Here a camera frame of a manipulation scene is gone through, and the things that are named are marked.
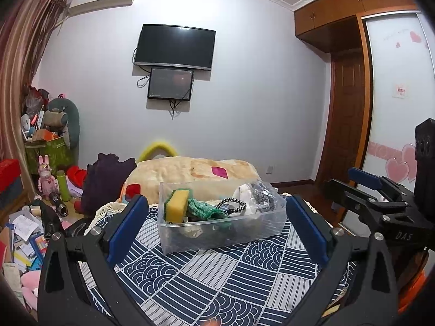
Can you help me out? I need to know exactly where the pile of papers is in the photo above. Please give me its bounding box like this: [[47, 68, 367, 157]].
[[0, 204, 51, 299]]

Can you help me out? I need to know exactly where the pink plush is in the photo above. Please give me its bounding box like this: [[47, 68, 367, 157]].
[[20, 272, 43, 309]]

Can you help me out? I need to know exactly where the black flashlight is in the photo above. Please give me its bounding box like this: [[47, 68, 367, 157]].
[[49, 192, 69, 217]]

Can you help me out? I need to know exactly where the red box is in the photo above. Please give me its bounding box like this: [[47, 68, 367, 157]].
[[0, 159, 21, 193]]

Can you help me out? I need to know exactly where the beige patchwork pillow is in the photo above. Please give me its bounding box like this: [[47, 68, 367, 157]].
[[119, 156, 262, 208]]

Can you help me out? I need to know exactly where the pink rabbit toy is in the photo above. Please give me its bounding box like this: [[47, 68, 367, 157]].
[[37, 155, 58, 198]]

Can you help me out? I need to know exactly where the yellow sponge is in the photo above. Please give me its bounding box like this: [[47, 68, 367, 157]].
[[164, 190, 190, 225]]

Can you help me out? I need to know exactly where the green plush toy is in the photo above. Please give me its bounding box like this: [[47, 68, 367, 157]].
[[42, 98, 81, 150]]

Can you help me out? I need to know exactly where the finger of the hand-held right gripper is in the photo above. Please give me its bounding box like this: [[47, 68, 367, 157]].
[[323, 179, 378, 218], [348, 167, 408, 196]]

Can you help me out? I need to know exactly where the pile of assorted toys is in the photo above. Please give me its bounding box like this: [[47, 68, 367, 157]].
[[21, 86, 65, 142]]

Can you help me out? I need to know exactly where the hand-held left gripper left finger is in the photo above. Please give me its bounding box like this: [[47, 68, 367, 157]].
[[37, 193, 153, 326]]

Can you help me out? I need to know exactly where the wall-mounted black television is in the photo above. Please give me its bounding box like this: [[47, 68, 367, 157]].
[[133, 24, 217, 71]]

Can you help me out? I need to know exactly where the blue white patterned tablecloth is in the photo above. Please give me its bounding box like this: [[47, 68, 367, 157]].
[[82, 193, 357, 326]]

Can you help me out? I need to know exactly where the silver sequined cloth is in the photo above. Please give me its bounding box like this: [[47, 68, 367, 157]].
[[250, 181, 283, 212]]

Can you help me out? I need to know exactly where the striped brown curtain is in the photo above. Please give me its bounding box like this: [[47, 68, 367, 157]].
[[0, 0, 70, 164]]

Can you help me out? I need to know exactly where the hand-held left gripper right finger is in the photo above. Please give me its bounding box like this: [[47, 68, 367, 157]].
[[282, 193, 400, 326]]

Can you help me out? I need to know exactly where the white fleece cloth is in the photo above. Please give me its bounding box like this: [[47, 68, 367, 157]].
[[234, 183, 256, 208]]

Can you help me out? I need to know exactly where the red cloth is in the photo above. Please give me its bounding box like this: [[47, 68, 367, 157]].
[[66, 166, 88, 187]]

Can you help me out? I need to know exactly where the white wardrobe door with hearts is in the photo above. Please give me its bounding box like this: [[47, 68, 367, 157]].
[[360, 12, 435, 191]]

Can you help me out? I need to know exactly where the yellow arched cushion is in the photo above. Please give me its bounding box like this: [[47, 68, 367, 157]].
[[138, 141, 179, 162]]

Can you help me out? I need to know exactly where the wooden door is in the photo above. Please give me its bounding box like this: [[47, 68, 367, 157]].
[[316, 51, 370, 189]]

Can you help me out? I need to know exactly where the green storage box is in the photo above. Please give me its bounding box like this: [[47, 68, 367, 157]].
[[24, 136, 76, 176]]

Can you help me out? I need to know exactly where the green bottle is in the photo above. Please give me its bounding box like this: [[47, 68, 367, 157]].
[[57, 170, 71, 202]]

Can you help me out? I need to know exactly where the small black monitor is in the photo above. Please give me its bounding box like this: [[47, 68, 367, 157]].
[[147, 67, 194, 102]]

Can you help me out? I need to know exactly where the green knitted cloth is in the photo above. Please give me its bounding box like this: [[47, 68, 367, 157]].
[[186, 198, 228, 222]]

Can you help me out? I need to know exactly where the clear plastic box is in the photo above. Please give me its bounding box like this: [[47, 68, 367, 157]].
[[157, 180, 288, 256]]

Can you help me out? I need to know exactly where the dark purple plush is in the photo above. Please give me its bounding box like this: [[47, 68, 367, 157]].
[[82, 153, 138, 213]]

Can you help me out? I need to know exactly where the wooden overhead cabinet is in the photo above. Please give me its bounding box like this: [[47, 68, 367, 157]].
[[293, 0, 419, 54]]

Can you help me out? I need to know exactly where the cream patterned cloth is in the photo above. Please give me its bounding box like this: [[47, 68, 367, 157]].
[[179, 226, 205, 240]]

